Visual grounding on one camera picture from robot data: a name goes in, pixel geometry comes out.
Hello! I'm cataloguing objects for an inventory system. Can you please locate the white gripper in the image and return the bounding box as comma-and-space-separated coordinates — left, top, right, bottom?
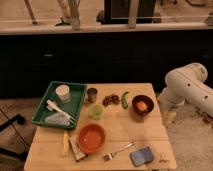
157, 87, 184, 126

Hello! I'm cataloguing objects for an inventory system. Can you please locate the orange apple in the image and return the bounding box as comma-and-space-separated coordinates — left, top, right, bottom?
136, 101, 147, 111

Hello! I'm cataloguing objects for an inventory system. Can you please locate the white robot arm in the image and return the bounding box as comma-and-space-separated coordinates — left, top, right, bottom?
157, 63, 213, 126

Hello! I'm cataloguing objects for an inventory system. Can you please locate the dark brown bowl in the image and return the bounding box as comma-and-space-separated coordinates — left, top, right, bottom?
132, 95, 154, 116

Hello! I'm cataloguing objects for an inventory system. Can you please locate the blue sponge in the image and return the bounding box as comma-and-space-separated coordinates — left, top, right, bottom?
129, 146, 154, 167

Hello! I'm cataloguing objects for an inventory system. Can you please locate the wooden table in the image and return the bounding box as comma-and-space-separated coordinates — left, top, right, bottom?
23, 82, 178, 171

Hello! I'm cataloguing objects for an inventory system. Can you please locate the dark red grape bunch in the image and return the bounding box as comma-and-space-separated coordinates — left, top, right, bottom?
102, 94, 120, 107

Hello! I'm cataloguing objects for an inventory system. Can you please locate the silver metal fork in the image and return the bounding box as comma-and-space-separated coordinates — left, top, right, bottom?
102, 141, 135, 161

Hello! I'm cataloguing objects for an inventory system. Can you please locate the light green plastic cup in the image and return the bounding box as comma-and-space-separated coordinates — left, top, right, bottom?
88, 104, 103, 120

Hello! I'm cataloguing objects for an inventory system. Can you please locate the metal cup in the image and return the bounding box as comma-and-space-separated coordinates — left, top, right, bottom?
87, 88, 97, 103

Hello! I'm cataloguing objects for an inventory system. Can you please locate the orange bowl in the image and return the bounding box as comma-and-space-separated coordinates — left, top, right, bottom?
77, 124, 106, 154

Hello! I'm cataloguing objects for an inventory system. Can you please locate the small brown book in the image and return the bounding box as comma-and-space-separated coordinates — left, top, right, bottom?
69, 135, 87, 162

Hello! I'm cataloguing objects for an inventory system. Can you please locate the white plastic fork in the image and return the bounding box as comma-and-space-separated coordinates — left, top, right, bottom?
46, 100, 75, 124

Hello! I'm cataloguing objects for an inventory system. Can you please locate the yellow banana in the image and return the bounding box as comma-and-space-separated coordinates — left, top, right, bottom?
62, 131, 69, 156

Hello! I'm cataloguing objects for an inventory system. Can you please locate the green plastic tray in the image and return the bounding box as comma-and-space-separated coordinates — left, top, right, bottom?
32, 81, 87, 129

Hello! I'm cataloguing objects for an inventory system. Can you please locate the white cylindrical container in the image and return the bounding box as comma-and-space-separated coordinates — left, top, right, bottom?
55, 84, 71, 103

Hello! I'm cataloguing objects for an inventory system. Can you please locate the grey folded cloth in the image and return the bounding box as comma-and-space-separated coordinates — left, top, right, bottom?
45, 112, 70, 126

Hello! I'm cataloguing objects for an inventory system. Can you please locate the black chair base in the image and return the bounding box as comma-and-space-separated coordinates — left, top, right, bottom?
0, 114, 28, 162

